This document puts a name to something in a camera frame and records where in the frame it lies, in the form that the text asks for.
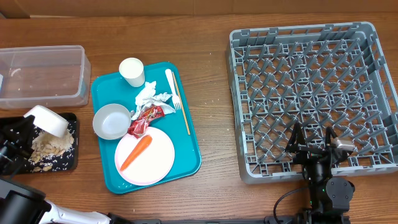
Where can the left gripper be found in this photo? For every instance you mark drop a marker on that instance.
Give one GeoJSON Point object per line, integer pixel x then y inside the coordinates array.
{"type": "Point", "coordinates": [17, 136]}

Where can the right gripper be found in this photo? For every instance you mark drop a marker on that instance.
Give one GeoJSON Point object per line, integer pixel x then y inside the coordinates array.
{"type": "Point", "coordinates": [306, 153]}

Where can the white paper bowl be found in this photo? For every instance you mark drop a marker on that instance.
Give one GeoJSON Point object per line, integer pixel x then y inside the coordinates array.
{"type": "Point", "coordinates": [48, 120]}

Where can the grey melamine bowl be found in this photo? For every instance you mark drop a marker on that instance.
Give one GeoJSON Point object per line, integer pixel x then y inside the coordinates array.
{"type": "Point", "coordinates": [111, 121]}

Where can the orange carrot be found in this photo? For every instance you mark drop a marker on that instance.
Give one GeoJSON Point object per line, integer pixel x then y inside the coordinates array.
{"type": "Point", "coordinates": [136, 152]}

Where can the pink round plate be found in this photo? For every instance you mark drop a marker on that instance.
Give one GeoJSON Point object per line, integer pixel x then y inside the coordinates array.
{"type": "Point", "coordinates": [152, 164]}

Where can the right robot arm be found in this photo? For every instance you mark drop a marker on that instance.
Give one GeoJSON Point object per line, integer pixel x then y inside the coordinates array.
{"type": "Point", "coordinates": [329, 195]}

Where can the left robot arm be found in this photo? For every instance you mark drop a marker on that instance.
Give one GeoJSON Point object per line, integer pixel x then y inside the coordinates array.
{"type": "Point", "coordinates": [23, 204]}

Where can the black food waste tray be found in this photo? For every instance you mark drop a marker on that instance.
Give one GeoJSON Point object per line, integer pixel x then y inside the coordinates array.
{"type": "Point", "coordinates": [69, 160]}

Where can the grey dishwasher rack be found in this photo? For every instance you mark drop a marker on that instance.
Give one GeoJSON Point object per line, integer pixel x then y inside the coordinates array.
{"type": "Point", "coordinates": [319, 76]}

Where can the pile of white rice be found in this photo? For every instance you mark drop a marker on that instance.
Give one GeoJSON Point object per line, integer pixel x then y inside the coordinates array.
{"type": "Point", "coordinates": [46, 137]}

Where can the clear plastic bin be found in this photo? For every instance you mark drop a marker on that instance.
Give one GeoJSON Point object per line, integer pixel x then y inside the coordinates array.
{"type": "Point", "coordinates": [51, 76]}

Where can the teal plastic tray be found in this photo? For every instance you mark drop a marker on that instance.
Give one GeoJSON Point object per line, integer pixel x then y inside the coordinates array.
{"type": "Point", "coordinates": [112, 88]}

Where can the white paper cup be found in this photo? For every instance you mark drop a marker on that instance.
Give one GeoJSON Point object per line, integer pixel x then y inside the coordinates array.
{"type": "Point", "coordinates": [132, 70]}

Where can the red snack wrapper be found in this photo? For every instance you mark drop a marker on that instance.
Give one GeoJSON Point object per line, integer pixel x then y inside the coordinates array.
{"type": "Point", "coordinates": [140, 125]}

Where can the crumpled white tissue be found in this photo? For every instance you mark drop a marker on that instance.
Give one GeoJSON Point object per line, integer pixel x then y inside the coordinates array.
{"type": "Point", "coordinates": [147, 97]}

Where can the white plastic fork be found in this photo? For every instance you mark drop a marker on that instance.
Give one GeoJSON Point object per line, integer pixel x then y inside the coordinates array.
{"type": "Point", "coordinates": [175, 97]}

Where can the wooden chopstick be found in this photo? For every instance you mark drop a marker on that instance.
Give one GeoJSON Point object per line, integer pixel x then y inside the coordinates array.
{"type": "Point", "coordinates": [181, 104]}

